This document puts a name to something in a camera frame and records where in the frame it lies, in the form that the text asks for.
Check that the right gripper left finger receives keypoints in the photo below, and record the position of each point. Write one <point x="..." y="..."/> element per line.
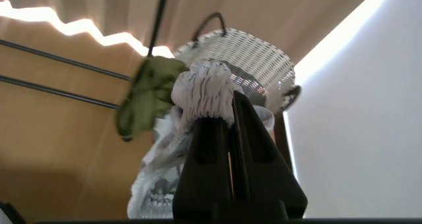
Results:
<point x="204" y="178"/>

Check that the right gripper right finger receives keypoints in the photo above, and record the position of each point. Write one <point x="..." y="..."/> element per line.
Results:
<point x="263" y="184"/>

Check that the pale grey shorts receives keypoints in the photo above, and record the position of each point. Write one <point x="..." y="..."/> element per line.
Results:
<point x="204" y="89"/>

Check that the green shirt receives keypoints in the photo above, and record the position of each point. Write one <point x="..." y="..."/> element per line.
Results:
<point x="148" y="95"/>

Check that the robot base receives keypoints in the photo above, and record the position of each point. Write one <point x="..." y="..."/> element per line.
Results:
<point x="10" y="214"/>

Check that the white laundry basket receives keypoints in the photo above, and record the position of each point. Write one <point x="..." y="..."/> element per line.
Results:
<point x="250" y="52"/>

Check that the black clothes rack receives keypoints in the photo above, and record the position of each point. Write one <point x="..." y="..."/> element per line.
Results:
<point x="66" y="60"/>

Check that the beige curtain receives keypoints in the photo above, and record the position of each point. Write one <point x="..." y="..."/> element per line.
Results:
<point x="263" y="10"/>

